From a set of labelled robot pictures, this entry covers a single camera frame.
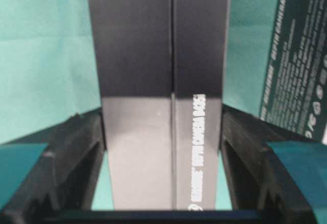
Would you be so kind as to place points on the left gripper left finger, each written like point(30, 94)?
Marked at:
point(52, 171)

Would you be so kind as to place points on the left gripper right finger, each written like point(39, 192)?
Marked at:
point(273, 175)

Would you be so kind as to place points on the black RealSense box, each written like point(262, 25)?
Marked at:
point(294, 94)
point(160, 67)

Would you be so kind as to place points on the green table cloth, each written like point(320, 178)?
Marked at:
point(48, 66)

